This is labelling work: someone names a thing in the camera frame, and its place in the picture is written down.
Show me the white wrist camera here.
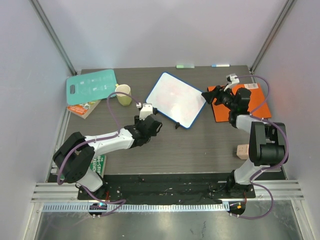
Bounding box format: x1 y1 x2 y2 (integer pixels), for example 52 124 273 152
136 102 154 120
223 73 240 92

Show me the white slotted cable duct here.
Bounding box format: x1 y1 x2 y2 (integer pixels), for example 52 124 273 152
42 202 230 213

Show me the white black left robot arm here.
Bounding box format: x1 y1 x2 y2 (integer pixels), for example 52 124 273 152
53 114 163 200

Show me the blue framed whiteboard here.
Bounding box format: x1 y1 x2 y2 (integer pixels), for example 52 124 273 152
146 72 206 129

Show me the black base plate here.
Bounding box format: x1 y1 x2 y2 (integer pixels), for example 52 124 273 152
47 172 286 201

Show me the green cover book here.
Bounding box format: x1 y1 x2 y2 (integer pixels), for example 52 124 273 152
60 153 107 184

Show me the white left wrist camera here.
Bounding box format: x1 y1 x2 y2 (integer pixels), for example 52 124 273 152
136 102 154 120

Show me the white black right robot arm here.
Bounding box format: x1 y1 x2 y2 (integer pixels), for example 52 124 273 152
201 85 289 198

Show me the yellow green mug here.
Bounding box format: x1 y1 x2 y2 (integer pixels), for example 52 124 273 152
115 84 132 107

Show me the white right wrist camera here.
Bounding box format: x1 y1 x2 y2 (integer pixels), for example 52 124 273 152
223 73 240 92

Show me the blue white marker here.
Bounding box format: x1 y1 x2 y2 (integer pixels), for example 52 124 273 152
211 64 230 68

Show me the orange cover book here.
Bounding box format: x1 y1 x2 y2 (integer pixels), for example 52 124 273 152
66 99 101 119

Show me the teal cutting board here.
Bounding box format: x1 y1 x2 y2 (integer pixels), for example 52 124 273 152
66 69 117 106

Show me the orange clipboard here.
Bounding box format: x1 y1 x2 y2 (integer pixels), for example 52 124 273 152
201 83 272 123

